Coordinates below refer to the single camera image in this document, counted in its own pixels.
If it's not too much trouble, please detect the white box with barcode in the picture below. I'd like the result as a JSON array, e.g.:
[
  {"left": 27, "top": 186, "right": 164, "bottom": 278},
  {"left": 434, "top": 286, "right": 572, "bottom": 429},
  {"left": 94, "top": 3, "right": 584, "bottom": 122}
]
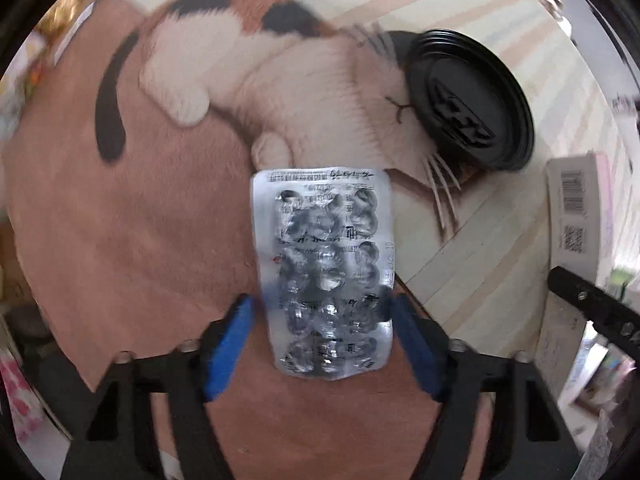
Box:
[{"left": 544, "top": 152, "right": 617, "bottom": 282}]

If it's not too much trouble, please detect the glass dining table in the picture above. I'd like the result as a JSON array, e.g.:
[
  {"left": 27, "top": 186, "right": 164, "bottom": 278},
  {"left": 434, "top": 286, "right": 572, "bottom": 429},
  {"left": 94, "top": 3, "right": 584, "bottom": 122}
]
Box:
[{"left": 540, "top": 0, "right": 640, "bottom": 128}]

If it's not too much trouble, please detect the pink floral bag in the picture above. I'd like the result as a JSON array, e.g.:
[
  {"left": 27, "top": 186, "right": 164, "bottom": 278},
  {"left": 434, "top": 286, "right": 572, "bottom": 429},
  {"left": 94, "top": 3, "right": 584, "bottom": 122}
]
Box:
[{"left": 0, "top": 347, "right": 47, "bottom": 443}]

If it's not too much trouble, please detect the printed cat blanket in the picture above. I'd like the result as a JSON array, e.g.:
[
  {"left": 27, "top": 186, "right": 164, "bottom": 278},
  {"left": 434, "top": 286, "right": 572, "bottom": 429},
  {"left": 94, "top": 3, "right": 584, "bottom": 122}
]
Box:
[{"left": 0, "top": 0, "right": 626, "bottom": 480}]

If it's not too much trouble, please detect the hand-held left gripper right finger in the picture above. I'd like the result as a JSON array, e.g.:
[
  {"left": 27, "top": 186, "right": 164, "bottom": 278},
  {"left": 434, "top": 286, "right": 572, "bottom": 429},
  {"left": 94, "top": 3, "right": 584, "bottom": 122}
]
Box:
[{"left": 392, "top": 292, "right": 583, "bottom": 480}]

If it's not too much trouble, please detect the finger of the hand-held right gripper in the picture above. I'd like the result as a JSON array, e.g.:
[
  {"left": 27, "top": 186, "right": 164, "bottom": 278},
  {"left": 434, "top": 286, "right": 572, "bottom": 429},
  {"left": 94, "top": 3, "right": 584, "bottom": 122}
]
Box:
[{"left": 547, "top": 266, "right": 640, "bottom": 361}]

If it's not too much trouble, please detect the silver pill blister pack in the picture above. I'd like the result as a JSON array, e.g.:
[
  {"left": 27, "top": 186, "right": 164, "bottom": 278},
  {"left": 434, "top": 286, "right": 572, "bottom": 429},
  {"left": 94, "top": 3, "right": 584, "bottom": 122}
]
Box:
[{"left": 249, "top": 164, "right": 399, "bottom": 382}]

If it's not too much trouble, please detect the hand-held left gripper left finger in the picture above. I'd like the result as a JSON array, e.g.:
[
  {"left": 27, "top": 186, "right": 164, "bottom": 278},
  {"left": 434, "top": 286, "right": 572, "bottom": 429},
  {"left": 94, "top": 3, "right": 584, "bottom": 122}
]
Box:
[{"left": 60, "top": 294, "right": 257, "bottom": 480}]

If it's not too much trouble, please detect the black plastic cup lid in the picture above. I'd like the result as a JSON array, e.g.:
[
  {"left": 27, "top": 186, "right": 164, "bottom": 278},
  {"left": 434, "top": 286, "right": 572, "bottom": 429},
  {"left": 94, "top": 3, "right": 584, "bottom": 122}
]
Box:
[{"left": 403, "top": 29, "right": 536, "bottom": 172}]

